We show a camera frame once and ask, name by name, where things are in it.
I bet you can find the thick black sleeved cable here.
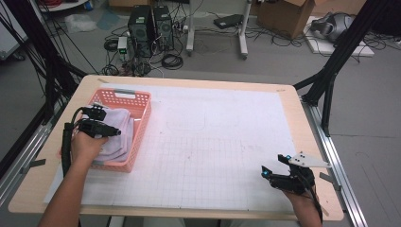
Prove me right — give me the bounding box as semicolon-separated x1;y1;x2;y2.
61;106;96;178

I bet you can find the aluminium rail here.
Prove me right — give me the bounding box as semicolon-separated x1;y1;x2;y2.
0;103;53;206
301;97;368;227

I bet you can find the white-legged desk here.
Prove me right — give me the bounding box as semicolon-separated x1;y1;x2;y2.
185;0;253;61

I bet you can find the white foam board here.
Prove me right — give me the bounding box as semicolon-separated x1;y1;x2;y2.
304;15;375;58

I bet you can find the grey rounded device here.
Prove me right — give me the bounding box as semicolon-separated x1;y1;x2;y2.
310;11;356;44

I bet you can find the wide black computer tower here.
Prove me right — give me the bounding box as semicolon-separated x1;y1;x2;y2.
127;4;155;59

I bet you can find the person's left hand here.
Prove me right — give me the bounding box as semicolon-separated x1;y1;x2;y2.
69;131;110;168

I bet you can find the clear plastic bag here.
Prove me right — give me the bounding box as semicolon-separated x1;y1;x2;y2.
64;12;97;34

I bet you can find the open cardboard box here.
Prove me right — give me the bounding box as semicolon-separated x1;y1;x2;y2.
255;0;316;40

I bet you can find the coiled black cable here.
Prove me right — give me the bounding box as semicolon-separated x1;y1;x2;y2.
161;53;184;71

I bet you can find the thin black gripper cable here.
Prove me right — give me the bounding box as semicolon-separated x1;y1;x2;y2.
296;171;324;222

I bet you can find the black flat device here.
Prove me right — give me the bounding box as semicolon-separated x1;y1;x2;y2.
213;13;244;30

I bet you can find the person's right hand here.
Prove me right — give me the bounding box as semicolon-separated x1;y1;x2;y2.
283;186;320;210

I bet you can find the white power adapter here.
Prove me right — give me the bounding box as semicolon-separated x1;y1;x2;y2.
116;36;129;61

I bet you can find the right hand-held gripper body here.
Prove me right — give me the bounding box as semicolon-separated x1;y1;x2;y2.
269;151;332;194

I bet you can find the pink plastic basket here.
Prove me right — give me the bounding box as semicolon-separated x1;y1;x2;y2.
56;88;153;174

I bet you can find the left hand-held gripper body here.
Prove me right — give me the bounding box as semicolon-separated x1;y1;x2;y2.
77;104;111;140

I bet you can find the narrow black computer tower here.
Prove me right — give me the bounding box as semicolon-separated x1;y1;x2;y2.
152;5;175;51

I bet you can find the large cardboard carton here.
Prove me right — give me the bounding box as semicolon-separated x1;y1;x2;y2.
310;0;368;17

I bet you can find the grey table bracket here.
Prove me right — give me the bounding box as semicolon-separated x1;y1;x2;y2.
319;171;342;192
20;158;46;174

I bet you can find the lilac printed towel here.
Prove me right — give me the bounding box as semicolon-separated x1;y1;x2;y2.
78;103;135;164

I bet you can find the white grid mat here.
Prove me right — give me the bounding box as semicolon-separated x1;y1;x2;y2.
43;82;297;212

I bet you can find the black frame post with cables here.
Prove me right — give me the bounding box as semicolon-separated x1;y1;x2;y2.
0;0;88;124

